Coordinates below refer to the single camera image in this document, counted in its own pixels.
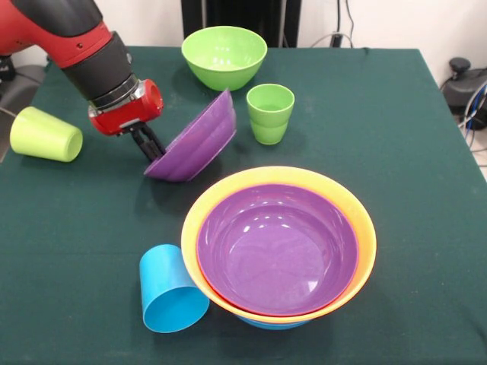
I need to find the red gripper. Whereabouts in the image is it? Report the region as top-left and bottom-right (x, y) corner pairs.
(88, 78), (167, 160)

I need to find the purple bowl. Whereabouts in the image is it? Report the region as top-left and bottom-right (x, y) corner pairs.
(196, 184), (360, 316)
(143, 89), (237, 183)

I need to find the orange bowl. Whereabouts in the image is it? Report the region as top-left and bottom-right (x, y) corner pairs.
(180, 166), (377, 324)
(205, 288), (355, 326)

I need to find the yellow-green cup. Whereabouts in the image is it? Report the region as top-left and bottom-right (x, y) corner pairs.
(9, 106), (84, 163)

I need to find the green cup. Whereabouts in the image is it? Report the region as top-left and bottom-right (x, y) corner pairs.
(246, 83), (296, 129)
(250, 120), (289, 146)

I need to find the blue cup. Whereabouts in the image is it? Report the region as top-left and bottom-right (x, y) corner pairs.
(138, 244), (211, 335)

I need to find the blue bowl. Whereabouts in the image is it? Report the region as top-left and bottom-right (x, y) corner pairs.
(237, 315), (311, 332)

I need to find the green bowl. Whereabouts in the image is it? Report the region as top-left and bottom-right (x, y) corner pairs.
(180, 25), (269, 92)

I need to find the black equipment box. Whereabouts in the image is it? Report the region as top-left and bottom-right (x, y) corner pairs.
(0, 55), (16, 81)

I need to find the dark green table cloth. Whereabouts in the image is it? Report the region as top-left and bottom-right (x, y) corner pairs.
(0, 45), (487, 365)

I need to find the grey pedestal foot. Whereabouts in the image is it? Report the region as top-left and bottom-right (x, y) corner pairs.
(441, 56), (487, 115)
(0, 64), (49, 115)

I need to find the black hanging cable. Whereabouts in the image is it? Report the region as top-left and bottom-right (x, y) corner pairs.
(334, 0), (358, 49)

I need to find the tangle of cables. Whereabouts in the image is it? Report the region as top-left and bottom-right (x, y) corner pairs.
(458, 83), (487, 153)

